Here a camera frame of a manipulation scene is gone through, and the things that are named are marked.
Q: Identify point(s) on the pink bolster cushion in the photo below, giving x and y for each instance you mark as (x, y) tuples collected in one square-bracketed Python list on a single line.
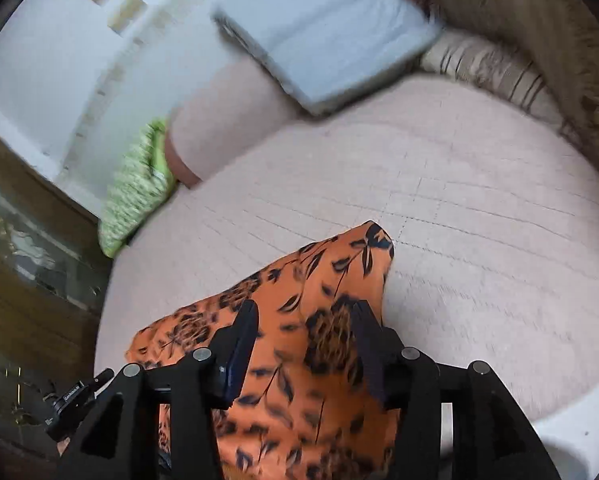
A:
[(214, 125)]

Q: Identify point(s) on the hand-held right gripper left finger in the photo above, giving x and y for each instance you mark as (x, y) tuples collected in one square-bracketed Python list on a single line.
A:
[(242, 355)]

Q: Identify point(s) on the striped beige cushion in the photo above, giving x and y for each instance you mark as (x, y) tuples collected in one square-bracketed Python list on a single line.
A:
[(484, 70)]

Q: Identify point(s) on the grey-blue pillow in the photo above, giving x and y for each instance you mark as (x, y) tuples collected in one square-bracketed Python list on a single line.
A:
[(329, 35)]

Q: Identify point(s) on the pink quilted bed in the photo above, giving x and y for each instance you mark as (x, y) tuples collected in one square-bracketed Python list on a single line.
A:
[(479, 235)]

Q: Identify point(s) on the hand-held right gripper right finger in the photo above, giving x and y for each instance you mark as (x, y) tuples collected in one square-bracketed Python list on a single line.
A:
[(372, 360)]

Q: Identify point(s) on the orange floral blouse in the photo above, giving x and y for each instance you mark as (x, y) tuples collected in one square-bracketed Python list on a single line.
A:
[(319, 280)]

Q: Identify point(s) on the green patterned pillow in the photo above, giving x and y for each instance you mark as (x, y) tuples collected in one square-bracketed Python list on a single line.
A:
[(134, 195)]

